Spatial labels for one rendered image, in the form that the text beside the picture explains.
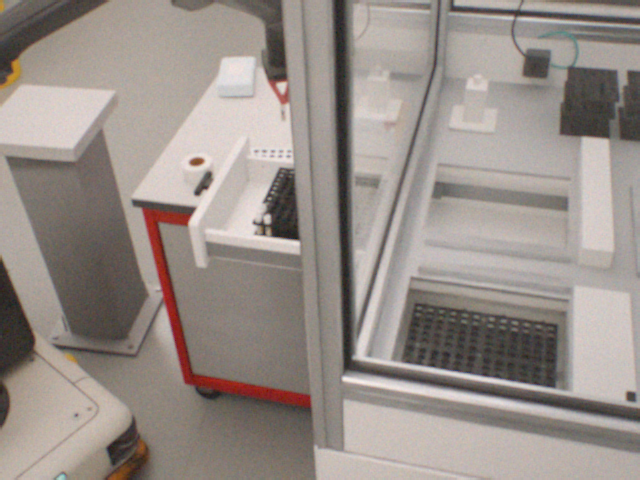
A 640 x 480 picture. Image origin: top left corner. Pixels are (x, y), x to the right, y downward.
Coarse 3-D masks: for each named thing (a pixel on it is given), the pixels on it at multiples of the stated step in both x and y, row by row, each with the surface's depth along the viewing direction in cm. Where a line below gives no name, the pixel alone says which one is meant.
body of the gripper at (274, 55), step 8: (272, 48) 147; (280, 48) 146; (264, 56) 152; (272, 56) 148; (280, 56) 147; (272, 64) 149; (280, 64) 149; (272, 72) 148; (280, 72) 148; (272, 80) 148
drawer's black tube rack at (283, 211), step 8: (288, 176) 149; (288, 184) 148; (280, 192) 146; (288, 192) 146; (280, 200) 148; (288, 200) 148; (272, 208) 143; (280, 208) 142; (288, 208) 142; (296, 208) 142; (272, 216) 140; (280, 216) 140; (288, 216) 140; (296, 216) 140; (264, 224) 139; (272, 224) 138; (280, 224) 138; (288, 224) 139; (296, 224) 138; (256, 232) 141; (264, 232) 141; (272, 232) 141; (280, 232) 141; (288, 232) 142; (296, 232) 141; (296, 240) 139
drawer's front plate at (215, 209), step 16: (240, 144) 153; (240, 160) 153; (224, 176) 145; (240, 176) 154; (208, 192) 142; (224, 192) 146; (240, 192) 155; (208, 208) 139; (224, 208) 147; (192, 224) 135; (208, 224) 140; (192, 240) 138; (208, 256) 142
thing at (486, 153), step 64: (384, 0) 58; (448, 0) 57; (512, 0) 56; (576, 0) 55; (384, 64) 62; (448, 64) 61; (512, 64) 59; (576, 64) 58; (384, 128) 66; (448, 128) 64; (512, 128) 63; (576, 128) 61; (384, 192) 70; (448, 192) 69; (512, 192) 67; (576, 192) 65; (384, 256) 76; (448, 256) 73; (512, 256) 72; (576, 256) 70; (384, 320) 82; (448, 320) 79; (512, 320) 77; (576, 320) 75; (512, 384) 83; (576, 384) 81
